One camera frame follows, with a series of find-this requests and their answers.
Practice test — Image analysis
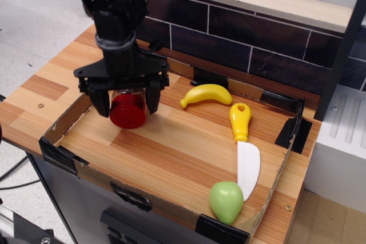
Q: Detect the white grooved block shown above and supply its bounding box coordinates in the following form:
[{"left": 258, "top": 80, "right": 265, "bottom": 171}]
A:
[{"left": 304, "top": 85, "right": 365, "bottom": 212}]

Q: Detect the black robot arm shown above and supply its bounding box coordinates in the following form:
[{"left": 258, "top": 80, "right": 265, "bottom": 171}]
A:
[{"left": 74, "top": 0, "right": 169, "bottom": 117}]

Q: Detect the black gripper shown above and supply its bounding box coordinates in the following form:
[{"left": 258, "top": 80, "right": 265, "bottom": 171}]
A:
[{"left": 74, "top": 39, "right": 169, "bottom": 118}]

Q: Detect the yellow-handled white toy knife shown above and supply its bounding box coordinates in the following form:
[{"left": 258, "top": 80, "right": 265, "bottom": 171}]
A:
[{"left": 229, "top": 103, "right": 261, "bottom": 202}]

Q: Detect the green toy pear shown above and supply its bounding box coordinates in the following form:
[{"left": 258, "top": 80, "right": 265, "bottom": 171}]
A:
[{"left": 209, "top": 181, "right": 244, "bottom": 225}]

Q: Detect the yellow toy banana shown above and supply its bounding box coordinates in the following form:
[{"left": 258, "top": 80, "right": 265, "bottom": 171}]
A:
[{"left": 180, "top": 84, "right": 233, "bottom": 109}]

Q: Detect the cardboard fence with black tape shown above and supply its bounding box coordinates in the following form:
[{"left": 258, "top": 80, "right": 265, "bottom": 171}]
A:
[{"left": 40, "top": 60, "right": 320, "bottom": 243}]

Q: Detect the red-capped basil spice bottle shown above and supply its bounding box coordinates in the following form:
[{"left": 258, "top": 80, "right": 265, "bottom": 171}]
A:
[{"left": 109, "top": 88, "right": 147, "bottom": 129}]

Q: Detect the black floor cable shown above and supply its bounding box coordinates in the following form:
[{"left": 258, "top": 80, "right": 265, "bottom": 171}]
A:
[{"left": 0, "top": 157, "right": 41, "bottom": 190}]

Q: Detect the black bracket with bolt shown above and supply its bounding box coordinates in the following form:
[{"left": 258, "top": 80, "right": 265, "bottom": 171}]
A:
[{"left": 1, "top": 214, "right": 62, "bottom": 244}]

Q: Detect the black device under table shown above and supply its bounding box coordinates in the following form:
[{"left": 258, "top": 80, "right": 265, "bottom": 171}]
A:
[{"left": 100, "top": 211, "right": 160, "bottom": 243}]

